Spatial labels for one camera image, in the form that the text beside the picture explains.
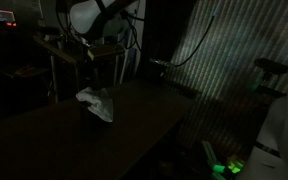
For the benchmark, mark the white towel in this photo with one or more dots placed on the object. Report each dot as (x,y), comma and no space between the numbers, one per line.
(97,101)

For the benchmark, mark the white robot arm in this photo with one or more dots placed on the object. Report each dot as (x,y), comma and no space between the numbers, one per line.
(94,16)

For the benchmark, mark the small wooden table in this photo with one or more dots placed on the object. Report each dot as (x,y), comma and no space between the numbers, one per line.
(105,51)

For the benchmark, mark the long wooden plank table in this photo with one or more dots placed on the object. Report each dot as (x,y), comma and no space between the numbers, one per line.
(55,50)

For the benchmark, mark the glowing green objects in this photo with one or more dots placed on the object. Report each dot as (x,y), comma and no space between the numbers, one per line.
(234,165)

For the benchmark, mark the white bulky object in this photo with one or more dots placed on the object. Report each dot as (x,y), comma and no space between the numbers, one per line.
(284,133)

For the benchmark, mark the black camera on stand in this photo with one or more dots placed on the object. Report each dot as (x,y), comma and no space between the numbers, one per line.
(270,66)

